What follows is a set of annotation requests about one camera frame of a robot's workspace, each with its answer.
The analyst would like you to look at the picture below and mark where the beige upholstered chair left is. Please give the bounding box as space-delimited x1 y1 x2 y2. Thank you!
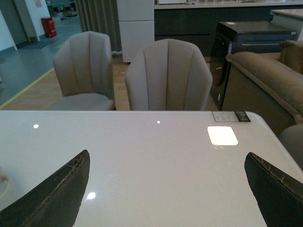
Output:
49 31 116 111

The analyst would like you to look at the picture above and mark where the grey chair at table side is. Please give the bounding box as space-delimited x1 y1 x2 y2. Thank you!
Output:
278 123 303 169

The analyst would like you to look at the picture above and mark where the black and white table sticker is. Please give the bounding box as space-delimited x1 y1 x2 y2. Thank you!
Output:
212 111 250 122

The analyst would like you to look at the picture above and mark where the brown sofa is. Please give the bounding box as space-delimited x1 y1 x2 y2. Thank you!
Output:
223 40 303 135

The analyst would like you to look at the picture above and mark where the dark kitchen counter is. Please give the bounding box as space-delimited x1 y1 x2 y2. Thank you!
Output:
154 0 303 57

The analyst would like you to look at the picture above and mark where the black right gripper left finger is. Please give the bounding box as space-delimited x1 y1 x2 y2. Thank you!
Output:
0 150 90 227

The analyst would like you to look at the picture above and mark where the grey curtain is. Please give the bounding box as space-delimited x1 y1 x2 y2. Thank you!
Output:
75 0 122 52

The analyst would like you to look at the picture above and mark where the white cabinet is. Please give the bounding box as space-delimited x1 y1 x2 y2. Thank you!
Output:
117 0 154 63

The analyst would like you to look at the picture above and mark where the red fire extinguisher cabinet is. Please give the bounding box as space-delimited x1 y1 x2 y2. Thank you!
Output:
41 17 57 38

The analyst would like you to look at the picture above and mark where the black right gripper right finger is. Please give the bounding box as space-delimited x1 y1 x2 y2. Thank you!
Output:
244 152 303 227

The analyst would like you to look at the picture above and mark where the black washing machine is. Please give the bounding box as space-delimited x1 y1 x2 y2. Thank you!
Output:
210 21 297 110

